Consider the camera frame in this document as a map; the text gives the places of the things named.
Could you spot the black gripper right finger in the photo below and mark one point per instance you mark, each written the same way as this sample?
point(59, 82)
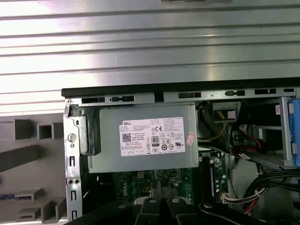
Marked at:
point(180, 211)

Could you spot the blue drive carrier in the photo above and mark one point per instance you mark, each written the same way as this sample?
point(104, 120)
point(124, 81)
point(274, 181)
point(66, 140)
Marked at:
point(294, 131)

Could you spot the black PC case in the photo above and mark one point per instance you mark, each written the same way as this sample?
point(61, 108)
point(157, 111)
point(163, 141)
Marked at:
point(93, 91)

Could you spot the green motherboard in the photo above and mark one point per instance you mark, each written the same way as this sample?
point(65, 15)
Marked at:
point(182, 182)

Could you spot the metal drive cage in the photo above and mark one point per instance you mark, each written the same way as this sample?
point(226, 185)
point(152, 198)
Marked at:
point(283, 131)

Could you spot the grey power supply unit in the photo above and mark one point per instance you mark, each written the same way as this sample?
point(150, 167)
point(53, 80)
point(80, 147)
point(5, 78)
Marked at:
point(110, 154)

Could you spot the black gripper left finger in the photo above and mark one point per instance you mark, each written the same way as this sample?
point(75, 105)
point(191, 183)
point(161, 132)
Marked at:
point(150, 211)

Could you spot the grey parts rack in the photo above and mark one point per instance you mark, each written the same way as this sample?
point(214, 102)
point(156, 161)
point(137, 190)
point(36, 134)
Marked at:
point(23, 154)

